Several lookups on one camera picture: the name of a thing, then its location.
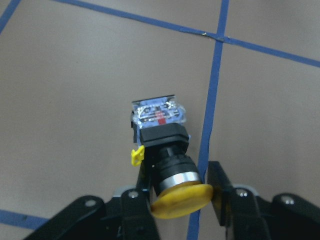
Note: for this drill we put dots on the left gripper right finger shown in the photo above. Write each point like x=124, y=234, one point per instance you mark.
x=247, y=216

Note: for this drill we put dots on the yellow push button switch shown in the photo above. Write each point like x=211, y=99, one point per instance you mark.
x=162, y=143

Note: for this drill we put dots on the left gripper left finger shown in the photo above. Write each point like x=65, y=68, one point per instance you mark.
x=127, y=216

